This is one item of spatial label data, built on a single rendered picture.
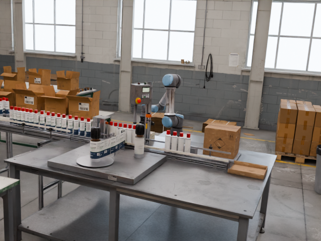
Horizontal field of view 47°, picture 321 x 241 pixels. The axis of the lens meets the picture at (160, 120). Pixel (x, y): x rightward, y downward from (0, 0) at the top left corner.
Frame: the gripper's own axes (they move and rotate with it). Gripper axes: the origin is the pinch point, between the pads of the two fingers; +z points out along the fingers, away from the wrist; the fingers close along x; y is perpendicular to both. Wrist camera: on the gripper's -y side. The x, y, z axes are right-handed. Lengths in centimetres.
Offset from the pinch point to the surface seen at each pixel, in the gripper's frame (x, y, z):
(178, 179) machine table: 100, -66, 7
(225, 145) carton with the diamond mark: 32, -92, -7
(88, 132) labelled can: 45, 46, -6
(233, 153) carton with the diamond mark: 33, -100, 0
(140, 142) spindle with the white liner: 79, -25, -13
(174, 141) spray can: 52, -48, -10
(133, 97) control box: 45, -2, -47
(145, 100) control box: 39, -13, -43
